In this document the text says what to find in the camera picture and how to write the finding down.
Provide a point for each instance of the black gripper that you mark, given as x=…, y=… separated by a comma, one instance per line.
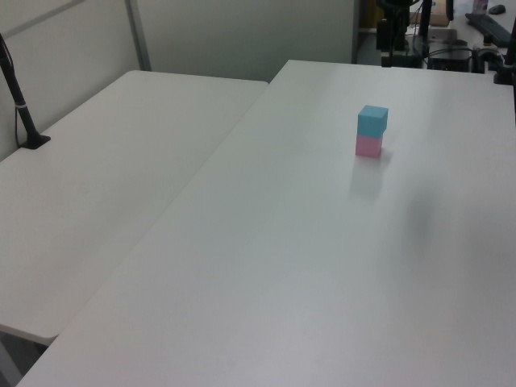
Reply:
x=397, y=9

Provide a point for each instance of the blue cube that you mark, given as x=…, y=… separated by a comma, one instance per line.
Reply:
x=371, y=120

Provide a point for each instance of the pink cube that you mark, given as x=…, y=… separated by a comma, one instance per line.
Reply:
x=367, y=146

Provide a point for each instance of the black clamp base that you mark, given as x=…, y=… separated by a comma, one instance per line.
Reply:
x=400, y=60

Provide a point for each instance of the thin black upright pole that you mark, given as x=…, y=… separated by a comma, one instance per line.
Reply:
x=425, y=20

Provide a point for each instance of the cardboard box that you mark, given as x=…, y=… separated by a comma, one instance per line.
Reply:
x=438, y=12

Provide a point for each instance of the black electronics box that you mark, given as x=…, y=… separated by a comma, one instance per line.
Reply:
x=449, y=60

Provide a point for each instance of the black keyboard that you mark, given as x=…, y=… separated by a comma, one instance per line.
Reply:
x=489, y=25

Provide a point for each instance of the black computer mouse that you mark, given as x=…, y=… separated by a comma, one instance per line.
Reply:
x=497, y=8

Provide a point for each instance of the black pole with table clamp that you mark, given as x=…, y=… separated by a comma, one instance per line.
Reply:
x=508, y=56

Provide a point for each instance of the black camera pole with base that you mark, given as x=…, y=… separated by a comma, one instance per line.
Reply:
x=20, y=105

